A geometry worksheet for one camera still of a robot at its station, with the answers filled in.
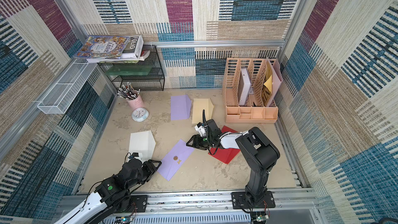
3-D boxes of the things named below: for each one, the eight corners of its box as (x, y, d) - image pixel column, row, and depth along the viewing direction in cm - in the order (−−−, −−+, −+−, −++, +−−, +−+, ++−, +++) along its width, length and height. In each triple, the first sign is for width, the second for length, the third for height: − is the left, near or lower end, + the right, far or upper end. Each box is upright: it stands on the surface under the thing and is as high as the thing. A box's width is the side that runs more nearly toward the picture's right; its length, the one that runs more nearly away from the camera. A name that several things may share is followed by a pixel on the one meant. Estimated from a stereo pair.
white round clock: (130, 122, 104) (129, 119, 102) (134, 110, 111) (133, 107, 108) (147, 122, 104) (146, 119, 102) (150, 110, 110) (149, 107, 108)
